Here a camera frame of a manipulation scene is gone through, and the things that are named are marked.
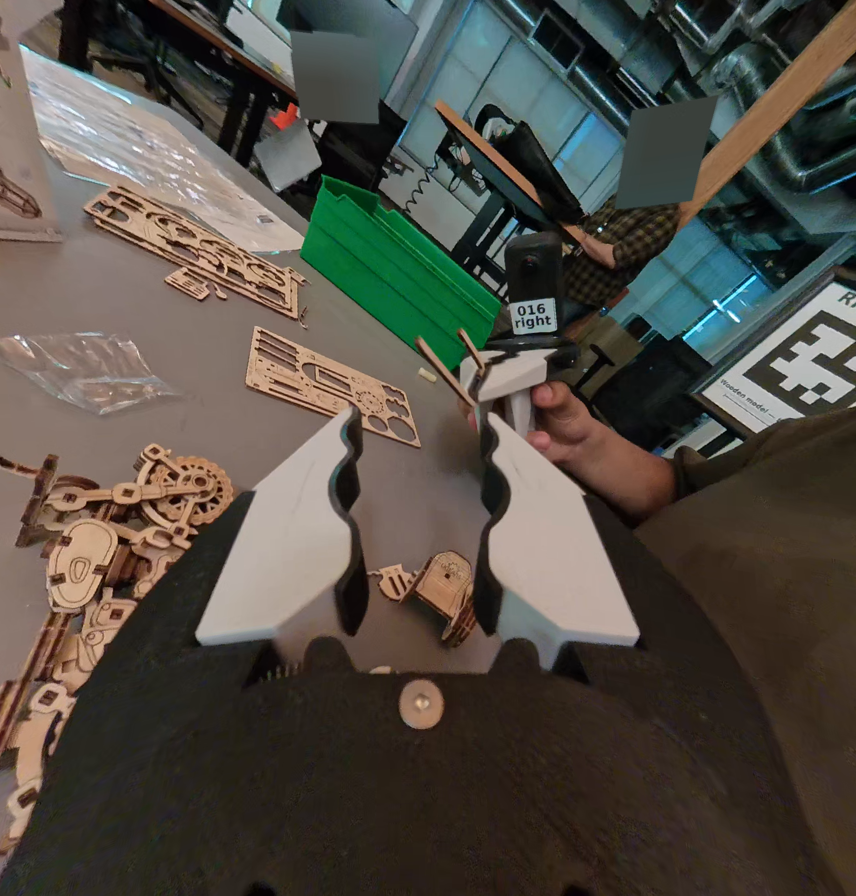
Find framed black-white marker sign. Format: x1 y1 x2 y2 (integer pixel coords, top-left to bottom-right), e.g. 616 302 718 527
690 276 856 438

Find dark monitor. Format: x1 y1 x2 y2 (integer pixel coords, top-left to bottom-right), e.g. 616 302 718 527
277 0 420 106

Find slotted wooden puzzle sheet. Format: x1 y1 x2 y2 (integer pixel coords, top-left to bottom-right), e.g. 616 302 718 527
244 325 423 449

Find silver ventilation ducts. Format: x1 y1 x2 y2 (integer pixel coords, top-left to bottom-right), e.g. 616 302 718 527
582 0 856 197

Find plastic-wrapped instruction sheet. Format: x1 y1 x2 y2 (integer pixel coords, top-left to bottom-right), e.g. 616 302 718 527
22 45 304 254

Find black backpack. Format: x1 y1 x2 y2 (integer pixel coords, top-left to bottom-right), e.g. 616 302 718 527
473 104 586 225

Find wooden arch-shaped piece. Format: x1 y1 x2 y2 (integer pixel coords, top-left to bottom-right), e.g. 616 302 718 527
414 328 486 410

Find long wooden table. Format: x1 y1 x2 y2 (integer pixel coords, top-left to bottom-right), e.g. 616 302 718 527
57 0 303 151

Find wooden curved toothed piece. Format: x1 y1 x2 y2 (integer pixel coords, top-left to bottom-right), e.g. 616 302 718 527
368 562 409 604

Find grey desk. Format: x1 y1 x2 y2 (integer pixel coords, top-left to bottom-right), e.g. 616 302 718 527
0 42 499 876

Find pile of wooden model parts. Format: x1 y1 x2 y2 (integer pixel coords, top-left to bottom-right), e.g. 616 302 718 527
0 437 191 862

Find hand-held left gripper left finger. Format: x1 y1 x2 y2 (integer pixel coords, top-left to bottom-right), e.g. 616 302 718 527
195 406 371 655

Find green plastic bin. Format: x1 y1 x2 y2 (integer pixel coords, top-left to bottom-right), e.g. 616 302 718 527
299 175 504 365

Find person's right hand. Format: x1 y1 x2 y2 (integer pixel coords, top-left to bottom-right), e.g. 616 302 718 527
526 381 608 471

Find small wooden slotted piece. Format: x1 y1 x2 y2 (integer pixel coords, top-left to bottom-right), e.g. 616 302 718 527
165 268 212 302

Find white printed box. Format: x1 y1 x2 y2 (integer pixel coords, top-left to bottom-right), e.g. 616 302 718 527
0 0 65 244

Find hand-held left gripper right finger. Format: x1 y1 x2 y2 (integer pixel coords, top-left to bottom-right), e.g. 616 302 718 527
473 412 640 672

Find wooden-top standing table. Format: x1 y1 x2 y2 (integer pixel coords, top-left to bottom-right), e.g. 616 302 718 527
435 99 586 281

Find wooden beam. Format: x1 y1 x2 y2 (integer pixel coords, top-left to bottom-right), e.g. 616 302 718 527
676 0 856 225

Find clear plastic bag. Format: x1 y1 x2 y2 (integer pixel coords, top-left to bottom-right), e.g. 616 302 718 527
0 332 184 416

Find large emptied wooden puzzle sheet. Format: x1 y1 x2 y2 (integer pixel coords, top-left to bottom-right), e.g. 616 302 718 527
84 185 310 326

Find small wooden chair model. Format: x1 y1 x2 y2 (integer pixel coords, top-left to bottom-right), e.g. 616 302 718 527
398 551 479 648

